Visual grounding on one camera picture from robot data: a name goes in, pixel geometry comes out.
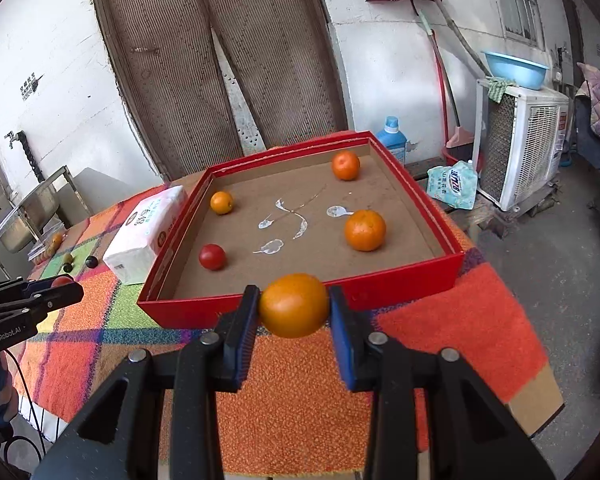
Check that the barred window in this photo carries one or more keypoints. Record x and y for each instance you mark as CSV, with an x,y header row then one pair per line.
x,y
522,5

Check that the bamboo pole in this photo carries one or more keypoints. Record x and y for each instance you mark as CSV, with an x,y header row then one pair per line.
x,y
460,35

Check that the detergent refill bag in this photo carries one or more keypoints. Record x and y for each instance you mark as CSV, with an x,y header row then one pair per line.
x,y
452,185

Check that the row of small brown fruits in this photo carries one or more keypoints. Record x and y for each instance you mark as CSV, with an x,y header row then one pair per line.
x,y
45,254

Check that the metal wall faucet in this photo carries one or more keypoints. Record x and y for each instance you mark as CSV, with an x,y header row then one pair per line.
x,y
12,139

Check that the smooth yellow-orange citrus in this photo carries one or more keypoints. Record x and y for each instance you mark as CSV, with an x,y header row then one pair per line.
x,y
294,305

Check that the blue detergent bottle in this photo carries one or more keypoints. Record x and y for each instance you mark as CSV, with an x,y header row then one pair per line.
x,y
392,142

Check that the red tomato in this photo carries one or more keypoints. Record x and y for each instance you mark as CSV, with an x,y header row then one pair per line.
x,y
61,281
212,256

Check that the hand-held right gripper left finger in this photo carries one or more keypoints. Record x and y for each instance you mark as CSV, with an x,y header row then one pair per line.
x,y
245,335

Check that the small orange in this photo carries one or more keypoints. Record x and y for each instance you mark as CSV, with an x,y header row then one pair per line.
x,y
222,202

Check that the clear plastic container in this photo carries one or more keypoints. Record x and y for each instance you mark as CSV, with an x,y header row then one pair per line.
x,y
42,250

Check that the green-brown kiwi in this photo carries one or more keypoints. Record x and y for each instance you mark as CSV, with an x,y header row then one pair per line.
x,y
68,258

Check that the white tissue pack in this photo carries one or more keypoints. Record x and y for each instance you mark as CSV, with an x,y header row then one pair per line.
x,y
140,245

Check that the blue plastic basin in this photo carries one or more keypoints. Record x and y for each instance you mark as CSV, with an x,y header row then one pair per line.
x,y
515,70

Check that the colourful plaid blanket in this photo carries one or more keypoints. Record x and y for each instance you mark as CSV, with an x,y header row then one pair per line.
x,y
300,410

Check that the grey riveted metal door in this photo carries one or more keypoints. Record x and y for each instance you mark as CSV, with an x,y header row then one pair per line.
x,y
240,120

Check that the green checked cloth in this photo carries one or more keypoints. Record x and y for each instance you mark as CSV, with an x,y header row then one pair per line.
x,y
497,89

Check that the brown quilted door curtain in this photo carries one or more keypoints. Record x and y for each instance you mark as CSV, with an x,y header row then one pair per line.
x,y
155,60

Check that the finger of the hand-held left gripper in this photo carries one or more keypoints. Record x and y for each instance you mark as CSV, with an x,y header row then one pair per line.
x,y
60,296
10,286

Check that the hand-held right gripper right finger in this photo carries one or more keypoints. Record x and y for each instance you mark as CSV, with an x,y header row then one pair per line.
x,y
342,340

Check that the stainless steel sink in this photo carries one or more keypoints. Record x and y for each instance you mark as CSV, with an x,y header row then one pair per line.
x,y
30,210

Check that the red cardboard box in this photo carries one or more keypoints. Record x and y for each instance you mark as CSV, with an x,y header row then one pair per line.
x,y
305,262

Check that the white air conditioner unit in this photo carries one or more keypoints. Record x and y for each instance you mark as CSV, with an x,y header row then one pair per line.
x,y
530,145

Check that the large orange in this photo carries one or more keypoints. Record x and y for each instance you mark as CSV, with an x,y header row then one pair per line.
x,y
345,165
365,230

